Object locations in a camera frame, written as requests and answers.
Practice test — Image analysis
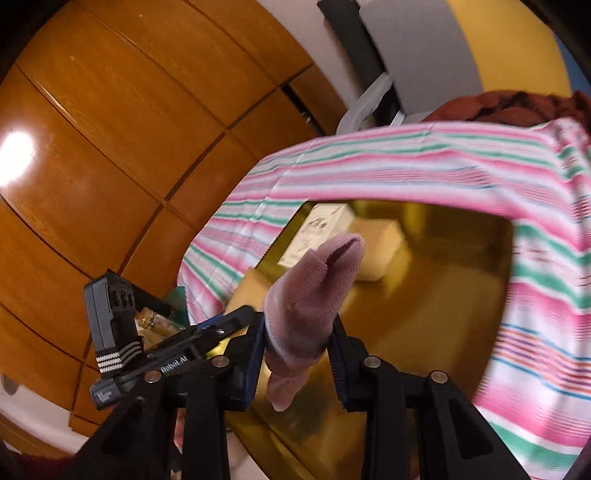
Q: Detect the small glass bottle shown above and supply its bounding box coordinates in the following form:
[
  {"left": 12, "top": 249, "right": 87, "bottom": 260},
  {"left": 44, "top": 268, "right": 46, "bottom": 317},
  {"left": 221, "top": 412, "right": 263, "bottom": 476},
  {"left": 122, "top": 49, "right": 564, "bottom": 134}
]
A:
[{"left": 136, "top": 307, "right": 185, "bottom": 347}]

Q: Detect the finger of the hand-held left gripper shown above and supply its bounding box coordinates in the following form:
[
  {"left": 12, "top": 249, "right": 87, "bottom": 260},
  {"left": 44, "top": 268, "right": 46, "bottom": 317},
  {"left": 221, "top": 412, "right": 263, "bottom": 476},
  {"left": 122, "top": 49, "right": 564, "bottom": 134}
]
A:
[{"left": 139, "top": 305, "right": 256, "bottom": 377}]

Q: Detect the wooden wardrobe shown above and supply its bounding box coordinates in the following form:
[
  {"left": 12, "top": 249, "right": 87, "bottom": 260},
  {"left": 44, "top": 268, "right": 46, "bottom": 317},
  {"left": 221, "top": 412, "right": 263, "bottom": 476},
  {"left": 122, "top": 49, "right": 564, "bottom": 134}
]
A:
[{"left": 0, "top": 0, "right": 347, "bottom": 457}]

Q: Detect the white plastic bag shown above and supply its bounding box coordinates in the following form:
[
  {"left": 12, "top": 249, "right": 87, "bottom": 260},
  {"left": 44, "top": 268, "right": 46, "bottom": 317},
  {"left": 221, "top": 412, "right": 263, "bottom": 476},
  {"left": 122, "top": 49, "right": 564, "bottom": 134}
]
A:
[{"left": 336, "top": 74, "right": 407, "bottom": 137}]

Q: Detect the gold metal tin box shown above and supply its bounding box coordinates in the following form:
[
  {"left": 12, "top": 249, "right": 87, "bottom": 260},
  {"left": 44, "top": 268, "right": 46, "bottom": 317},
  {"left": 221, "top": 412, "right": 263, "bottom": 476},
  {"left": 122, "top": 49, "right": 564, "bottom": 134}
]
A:
[{"left": 222, "top": 199, "right": 515, "bottom": 480}]

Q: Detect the dark red cloth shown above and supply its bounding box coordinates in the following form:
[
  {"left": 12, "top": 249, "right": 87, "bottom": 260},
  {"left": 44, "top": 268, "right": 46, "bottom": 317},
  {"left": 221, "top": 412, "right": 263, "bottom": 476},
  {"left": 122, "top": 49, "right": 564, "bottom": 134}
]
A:
[{"left": 422, "top": 90, "right": 591, "bottom": 125}]

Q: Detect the pink green striped bed sheet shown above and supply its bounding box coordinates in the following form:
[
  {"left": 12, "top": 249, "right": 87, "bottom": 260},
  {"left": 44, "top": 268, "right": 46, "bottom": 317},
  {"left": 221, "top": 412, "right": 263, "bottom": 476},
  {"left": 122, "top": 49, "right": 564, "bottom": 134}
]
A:
[{"left": 178, "top": 117, "right": 591, "bottom": 480}]

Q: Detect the cream box with drawing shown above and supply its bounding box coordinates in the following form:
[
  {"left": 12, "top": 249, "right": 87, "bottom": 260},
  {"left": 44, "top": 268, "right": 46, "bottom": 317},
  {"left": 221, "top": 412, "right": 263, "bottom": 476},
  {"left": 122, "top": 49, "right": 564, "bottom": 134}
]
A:
[{"left": 277, "top": 203, "right": 356, "bottom": 269}]

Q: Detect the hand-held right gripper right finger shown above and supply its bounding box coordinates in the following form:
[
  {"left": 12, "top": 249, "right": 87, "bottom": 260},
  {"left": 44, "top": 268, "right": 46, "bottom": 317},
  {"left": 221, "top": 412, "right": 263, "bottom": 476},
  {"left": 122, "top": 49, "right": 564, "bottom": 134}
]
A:
[{"left": 330, "top": 314, "right": 532, "bottom": 480}]

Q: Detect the pale yellow box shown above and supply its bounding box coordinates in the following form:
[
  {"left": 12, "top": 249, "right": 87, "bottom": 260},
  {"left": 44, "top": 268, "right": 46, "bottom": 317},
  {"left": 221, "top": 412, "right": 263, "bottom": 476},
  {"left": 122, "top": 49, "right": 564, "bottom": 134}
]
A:
[{"left": 344, "top": 218, "right": 407, "bottom": 281}]

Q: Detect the grey yellow blue chair back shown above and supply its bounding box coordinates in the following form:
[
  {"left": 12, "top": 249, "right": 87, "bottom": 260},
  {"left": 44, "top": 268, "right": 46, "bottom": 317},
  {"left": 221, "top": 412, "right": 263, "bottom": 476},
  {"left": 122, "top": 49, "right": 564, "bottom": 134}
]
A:
[{"left": 358, "top": 0, "right": 573, "bottom": 123}]

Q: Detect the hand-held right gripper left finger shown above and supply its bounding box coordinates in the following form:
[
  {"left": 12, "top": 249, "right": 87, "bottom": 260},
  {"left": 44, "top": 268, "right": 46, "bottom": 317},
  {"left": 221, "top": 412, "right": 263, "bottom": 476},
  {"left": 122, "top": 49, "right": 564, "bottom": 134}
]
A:
[{"left": 60, "top": 320, "right": 269, "bottom": 480}]

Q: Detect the green plastic piece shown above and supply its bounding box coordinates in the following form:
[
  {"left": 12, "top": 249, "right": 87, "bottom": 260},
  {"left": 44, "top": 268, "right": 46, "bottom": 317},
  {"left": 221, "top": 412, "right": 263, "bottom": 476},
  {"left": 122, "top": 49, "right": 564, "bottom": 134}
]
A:
[{"left": 168, "top": 286, "right": 188, "bottom": 319}]

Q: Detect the mauve pink sock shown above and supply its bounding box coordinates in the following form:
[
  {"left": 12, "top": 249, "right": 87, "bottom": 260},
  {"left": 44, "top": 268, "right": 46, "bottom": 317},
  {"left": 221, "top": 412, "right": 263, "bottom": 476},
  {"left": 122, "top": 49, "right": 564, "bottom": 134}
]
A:
[{"left": 263, "top": 233, "right": 365, "bottom": 412}]

